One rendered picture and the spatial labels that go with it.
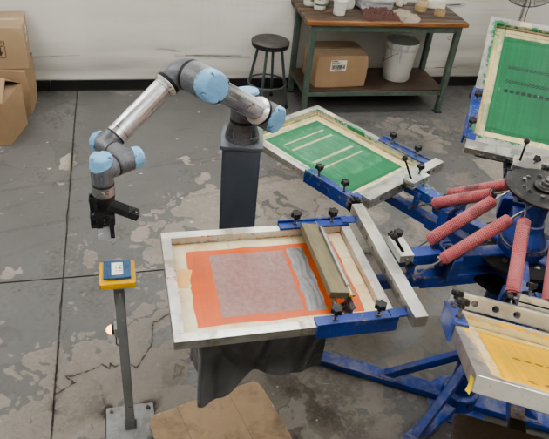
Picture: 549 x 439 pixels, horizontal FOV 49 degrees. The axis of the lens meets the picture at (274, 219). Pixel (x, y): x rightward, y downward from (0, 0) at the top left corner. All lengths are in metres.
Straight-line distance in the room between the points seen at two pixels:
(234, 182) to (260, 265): 0.51
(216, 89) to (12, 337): 1.92
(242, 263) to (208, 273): 0.15
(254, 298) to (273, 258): 0.25
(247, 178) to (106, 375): 1.25
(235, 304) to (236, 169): 0.73
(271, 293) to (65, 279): 1.81
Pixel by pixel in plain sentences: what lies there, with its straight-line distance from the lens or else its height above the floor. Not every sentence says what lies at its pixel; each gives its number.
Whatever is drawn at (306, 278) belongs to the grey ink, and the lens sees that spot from 2.33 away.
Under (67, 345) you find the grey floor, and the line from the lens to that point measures 3.42.
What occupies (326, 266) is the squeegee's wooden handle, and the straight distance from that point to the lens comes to 2.24.
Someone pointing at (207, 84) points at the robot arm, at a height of 1.62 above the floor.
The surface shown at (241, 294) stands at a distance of 2.24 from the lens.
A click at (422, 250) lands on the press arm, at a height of 1.04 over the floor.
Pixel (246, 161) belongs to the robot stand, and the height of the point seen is 1.13.
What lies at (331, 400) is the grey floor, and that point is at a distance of 3.18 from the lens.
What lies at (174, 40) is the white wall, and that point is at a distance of 5.83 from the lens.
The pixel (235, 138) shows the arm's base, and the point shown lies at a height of 1.23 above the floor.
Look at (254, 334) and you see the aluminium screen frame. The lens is 2.06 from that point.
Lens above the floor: 2.49
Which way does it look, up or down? 36 degrees down
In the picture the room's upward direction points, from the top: 6 degrees clockwise
